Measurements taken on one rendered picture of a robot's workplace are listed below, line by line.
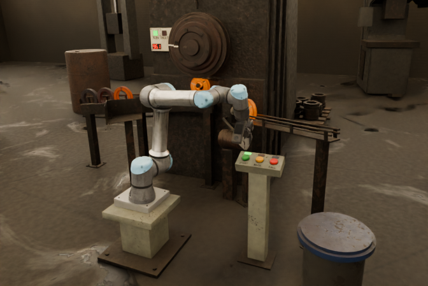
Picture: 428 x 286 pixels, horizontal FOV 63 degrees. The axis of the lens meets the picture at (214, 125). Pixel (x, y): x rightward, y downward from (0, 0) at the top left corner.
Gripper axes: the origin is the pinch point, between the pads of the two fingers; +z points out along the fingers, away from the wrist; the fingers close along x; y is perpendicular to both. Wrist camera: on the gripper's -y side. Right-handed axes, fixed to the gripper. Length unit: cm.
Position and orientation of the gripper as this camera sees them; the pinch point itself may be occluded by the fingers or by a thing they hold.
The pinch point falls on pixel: (244, 148)
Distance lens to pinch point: 180.5
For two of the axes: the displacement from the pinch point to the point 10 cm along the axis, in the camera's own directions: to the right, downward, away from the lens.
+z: 1.5, 8.0, 5.8
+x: -9.2, -1.0, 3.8
